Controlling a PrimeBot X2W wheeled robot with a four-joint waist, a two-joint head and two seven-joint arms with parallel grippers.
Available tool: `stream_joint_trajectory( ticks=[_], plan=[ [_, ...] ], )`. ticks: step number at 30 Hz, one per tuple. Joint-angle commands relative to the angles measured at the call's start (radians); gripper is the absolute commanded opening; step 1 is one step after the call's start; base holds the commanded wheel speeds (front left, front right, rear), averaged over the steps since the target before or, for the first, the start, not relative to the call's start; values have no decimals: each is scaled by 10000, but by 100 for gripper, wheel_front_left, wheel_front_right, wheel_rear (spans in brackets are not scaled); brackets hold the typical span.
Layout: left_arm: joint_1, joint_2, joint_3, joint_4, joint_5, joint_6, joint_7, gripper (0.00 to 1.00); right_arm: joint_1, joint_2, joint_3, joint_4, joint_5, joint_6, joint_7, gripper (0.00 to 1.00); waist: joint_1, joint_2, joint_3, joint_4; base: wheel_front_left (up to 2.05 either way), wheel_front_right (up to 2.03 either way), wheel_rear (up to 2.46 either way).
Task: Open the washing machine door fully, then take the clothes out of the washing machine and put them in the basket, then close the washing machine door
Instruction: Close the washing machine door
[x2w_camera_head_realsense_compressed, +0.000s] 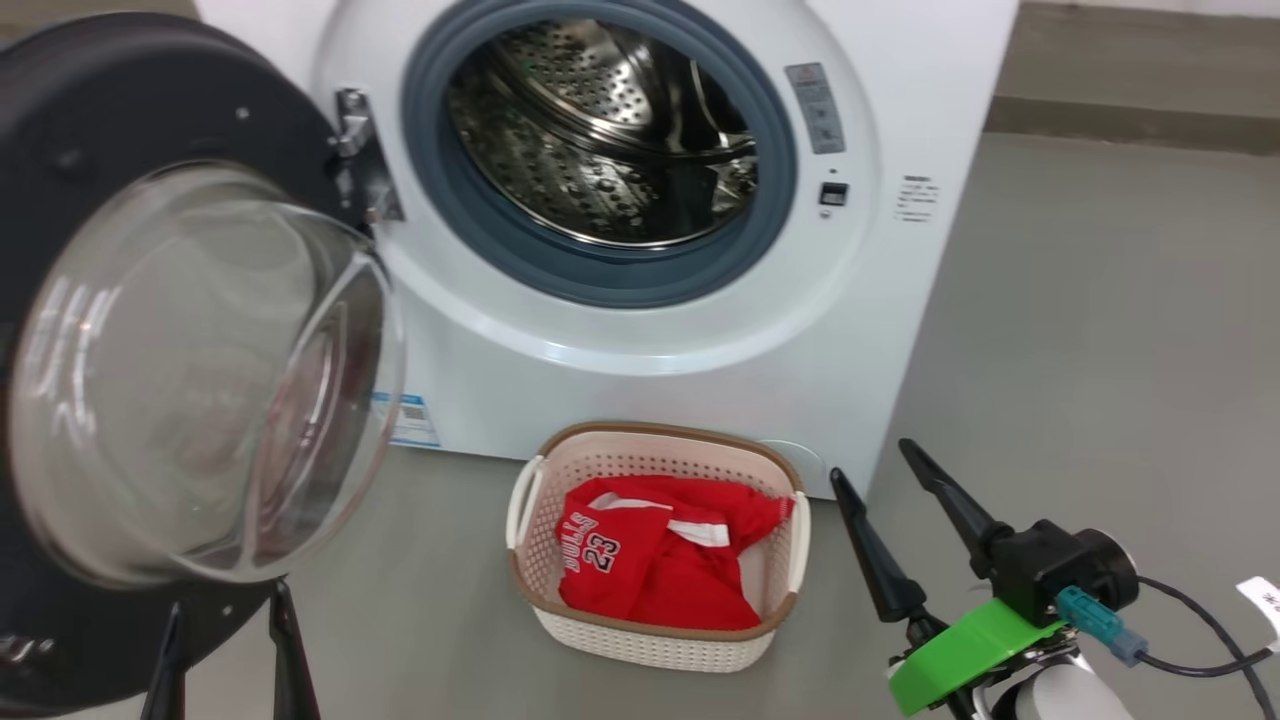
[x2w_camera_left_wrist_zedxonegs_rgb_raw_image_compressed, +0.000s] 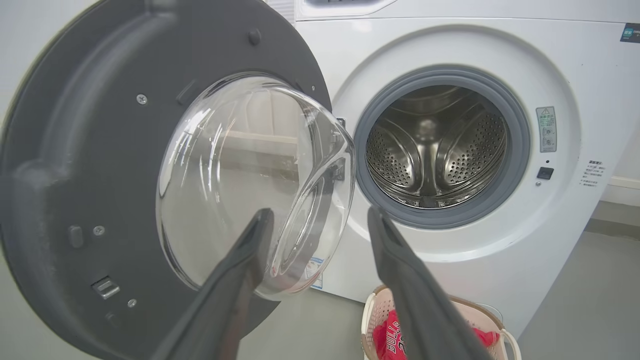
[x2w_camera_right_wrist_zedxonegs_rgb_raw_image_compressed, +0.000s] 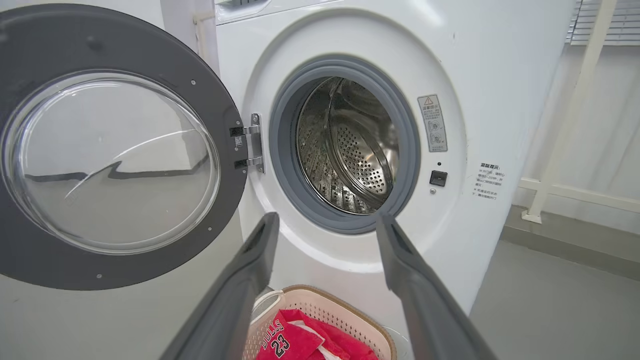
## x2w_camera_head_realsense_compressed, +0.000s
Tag white cable tag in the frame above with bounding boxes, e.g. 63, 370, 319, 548
1236, 576, 1280, 653

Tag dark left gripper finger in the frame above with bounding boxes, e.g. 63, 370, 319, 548
139, 600, 187, 720
267, 579, 322, 720

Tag metal washer door hinge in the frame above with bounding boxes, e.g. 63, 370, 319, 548
332, 87, 405, 227

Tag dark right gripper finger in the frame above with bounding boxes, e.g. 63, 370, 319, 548
829, 467, 930, 624
897, 438, 1012, 581

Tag red shorts with white stripe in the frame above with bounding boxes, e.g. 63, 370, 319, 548
585, 475, 797, 583

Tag right teal-plug black cable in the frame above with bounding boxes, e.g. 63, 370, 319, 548
1054, 574, 1280, 720

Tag printed text washer label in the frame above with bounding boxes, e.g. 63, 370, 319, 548
892, 174, 942, 224

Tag grey rubber door seal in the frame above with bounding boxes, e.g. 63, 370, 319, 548
400, 0, 800, 310

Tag red Bulls 23 jersey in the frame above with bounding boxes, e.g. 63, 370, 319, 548
557, 478, 763, 632

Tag black round glass washer door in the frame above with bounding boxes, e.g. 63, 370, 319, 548
0, 12, 407, 717

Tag blue energy label sticker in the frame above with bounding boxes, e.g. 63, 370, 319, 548
369, 391, 442, 449

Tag grey warning sticker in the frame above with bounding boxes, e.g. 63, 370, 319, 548
784, 61, 848, 157

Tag white front-load washing machine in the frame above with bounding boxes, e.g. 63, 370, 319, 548
195, 0, 1020, 502

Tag cream perforated laundry basket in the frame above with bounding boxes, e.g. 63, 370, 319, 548
505, 420, 812, 674

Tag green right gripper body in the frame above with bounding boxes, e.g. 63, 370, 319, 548
887, 597, 1067, 718

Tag perforated steel washer drum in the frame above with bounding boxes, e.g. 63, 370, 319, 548
446, 17, 760, 252

